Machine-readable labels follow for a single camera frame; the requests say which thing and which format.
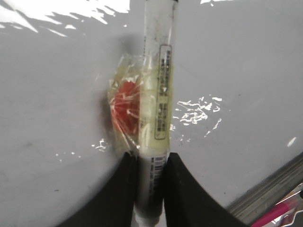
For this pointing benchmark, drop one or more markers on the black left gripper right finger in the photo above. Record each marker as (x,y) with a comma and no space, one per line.
(187,204)

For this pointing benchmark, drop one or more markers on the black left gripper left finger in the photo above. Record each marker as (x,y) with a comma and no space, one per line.
(113,205)

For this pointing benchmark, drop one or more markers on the white black whiteboard marker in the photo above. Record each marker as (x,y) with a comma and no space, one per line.
(140,98)

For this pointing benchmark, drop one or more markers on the pink plastic object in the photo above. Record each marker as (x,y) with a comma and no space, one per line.
(271,215)

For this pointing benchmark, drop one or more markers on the white whiteboard with aluminium frame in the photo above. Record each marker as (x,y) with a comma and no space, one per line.
(237,107)

